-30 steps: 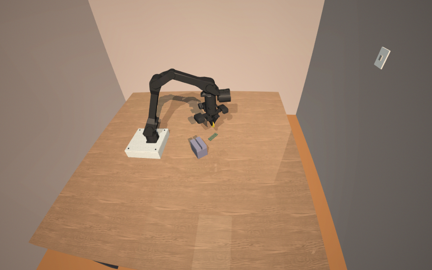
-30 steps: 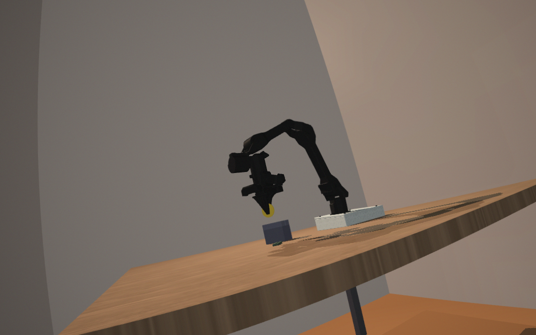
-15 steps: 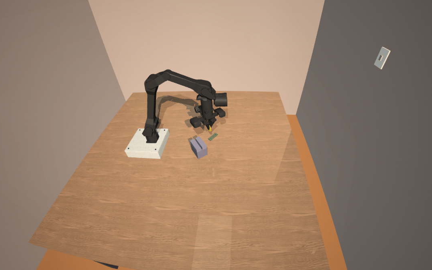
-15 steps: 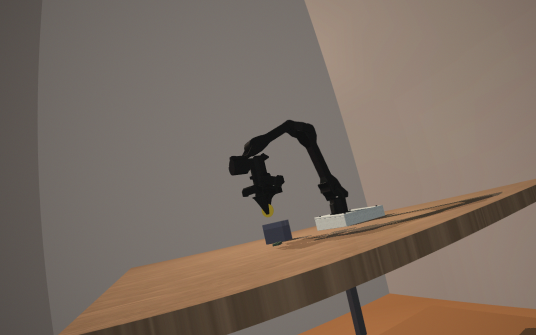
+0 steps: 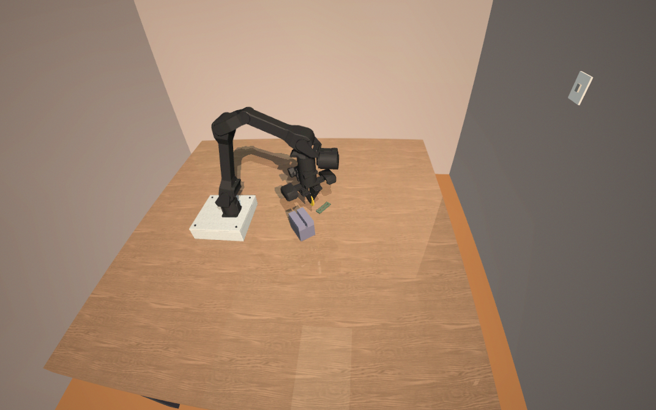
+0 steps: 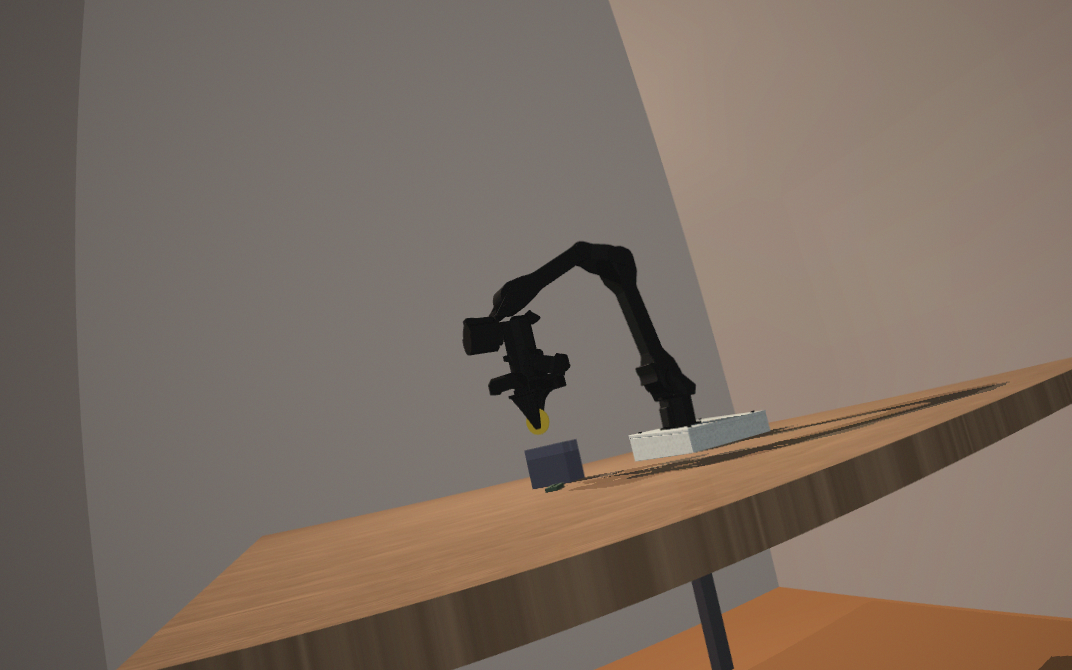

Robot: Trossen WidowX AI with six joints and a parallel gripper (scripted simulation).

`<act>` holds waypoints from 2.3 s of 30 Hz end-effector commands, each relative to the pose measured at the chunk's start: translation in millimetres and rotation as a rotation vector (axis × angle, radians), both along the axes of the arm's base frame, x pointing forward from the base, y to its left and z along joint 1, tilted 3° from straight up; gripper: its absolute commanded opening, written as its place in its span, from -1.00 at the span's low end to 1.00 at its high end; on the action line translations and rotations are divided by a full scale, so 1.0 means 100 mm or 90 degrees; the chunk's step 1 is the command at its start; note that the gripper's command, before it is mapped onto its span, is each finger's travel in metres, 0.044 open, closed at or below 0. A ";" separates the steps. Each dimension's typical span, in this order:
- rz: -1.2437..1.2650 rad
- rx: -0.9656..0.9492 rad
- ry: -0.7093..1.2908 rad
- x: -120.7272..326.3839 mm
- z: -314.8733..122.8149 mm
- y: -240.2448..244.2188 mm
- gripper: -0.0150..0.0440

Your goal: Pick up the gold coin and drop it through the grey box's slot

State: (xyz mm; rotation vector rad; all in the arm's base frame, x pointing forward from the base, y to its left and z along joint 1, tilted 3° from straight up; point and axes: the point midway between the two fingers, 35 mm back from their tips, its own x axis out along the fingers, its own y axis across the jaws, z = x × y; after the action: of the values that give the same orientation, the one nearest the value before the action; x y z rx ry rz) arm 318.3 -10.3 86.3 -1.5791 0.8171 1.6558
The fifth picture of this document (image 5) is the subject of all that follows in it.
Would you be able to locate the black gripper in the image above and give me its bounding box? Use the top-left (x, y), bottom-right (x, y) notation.
top-left (281, 167), bottom-right (337, 204)

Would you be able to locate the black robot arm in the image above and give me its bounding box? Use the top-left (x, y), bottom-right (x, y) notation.
top-left (211, 107), bottom-right (339, 218)

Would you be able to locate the dark green slotted holder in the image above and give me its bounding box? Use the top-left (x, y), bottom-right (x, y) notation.
top-left (316, 202), bottom-right (331, 214)

